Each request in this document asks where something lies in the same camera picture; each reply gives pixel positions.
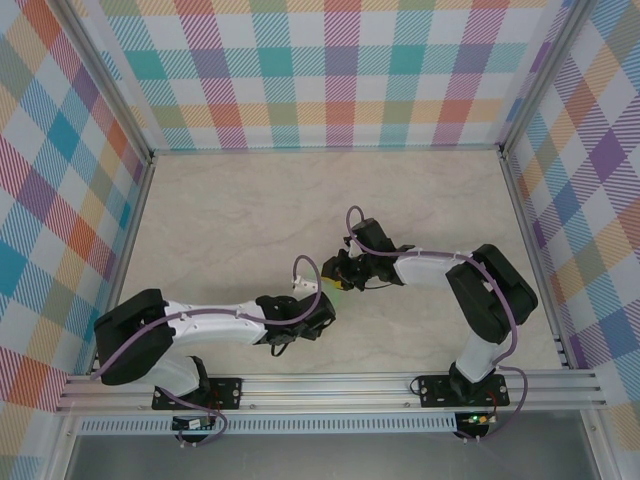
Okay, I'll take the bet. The black left controller board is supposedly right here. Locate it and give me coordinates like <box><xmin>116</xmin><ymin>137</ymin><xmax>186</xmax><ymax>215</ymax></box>
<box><xmin>171</xmin><ymin>415</ymin><xmax>217</xmax><ymax>432</ymax></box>

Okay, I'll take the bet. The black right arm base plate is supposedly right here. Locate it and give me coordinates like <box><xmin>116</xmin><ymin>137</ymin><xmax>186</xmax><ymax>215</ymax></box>
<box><xmin>417</xmin><ymin>374</ymin><xmax>510</xmax><ymax>409</ymax></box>

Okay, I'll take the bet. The aluminium frame post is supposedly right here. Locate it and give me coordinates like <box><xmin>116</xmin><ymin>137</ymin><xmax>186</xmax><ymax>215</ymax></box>
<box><xmin>58</xmin><ymin>0</ymin><xmax>156</xmax><ymax>164</ymax></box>
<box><xmin>497</xmin><ymin>0</ymin><xmax>596</xmax><ymax>156</ymax></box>

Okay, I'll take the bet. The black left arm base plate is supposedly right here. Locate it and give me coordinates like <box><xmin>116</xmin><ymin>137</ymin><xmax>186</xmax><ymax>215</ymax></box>
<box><xmin>151</xmin><ymin>377</ymin><xmax>244</xmax><ymax>411</ymax></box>

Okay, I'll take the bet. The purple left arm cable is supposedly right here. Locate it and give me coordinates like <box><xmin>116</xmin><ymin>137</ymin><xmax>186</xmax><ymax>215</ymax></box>
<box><xmin>89</xmin><ymin>254</ymin><xmax>324</xmax><ymax>449</ymax></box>

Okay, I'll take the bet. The slotted grey cable duct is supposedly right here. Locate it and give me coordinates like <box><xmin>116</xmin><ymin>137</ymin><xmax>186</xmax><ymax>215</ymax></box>
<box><xmin>77</xmin><ymin>412</ymin><xmax>459</xmax><ymax>435</ymax></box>

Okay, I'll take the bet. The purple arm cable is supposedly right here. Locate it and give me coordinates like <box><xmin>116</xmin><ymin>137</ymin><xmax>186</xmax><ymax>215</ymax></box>
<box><xmin>89</xmin><ymin>254</ymin><xmax>324</xmax><ymax>449</ymax></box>
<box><xmin>345</xmin><ymin>204</ymin><xmax>530</xmax><ymax>444</ymax></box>

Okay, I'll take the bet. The aluminium side floor rail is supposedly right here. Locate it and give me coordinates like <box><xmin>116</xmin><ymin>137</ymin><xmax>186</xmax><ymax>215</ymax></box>
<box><xmin>87</xmin><ymin>154</ymin><xmax>157</xmax><ymax>376</ymax></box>
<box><xmin>499</xmin><ymin>147</ymin><xmax>574</xmax><ymax>371</ymax></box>

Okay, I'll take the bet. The aluminium mounting rail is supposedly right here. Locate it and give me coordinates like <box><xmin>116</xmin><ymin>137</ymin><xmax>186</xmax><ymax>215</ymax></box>
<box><xmin>54</xmin><ymin>372</ymin><xmax>609</xmax><ymax>414</ymax></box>

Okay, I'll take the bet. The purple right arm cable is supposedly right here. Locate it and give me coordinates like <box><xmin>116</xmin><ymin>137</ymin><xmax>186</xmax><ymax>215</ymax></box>
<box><xmin>345</xmin><ymin>204</ymin><xmax>530</xmax><ymax>444</ymax></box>

